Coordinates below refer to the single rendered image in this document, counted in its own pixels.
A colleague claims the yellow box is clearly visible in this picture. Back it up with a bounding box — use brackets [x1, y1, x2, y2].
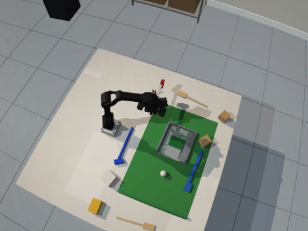
[88, 198, 103, 215]

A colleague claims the brown cube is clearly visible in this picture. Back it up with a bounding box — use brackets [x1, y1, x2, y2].
[218, 110, 231, 124]
[199, 135, 211, 148]

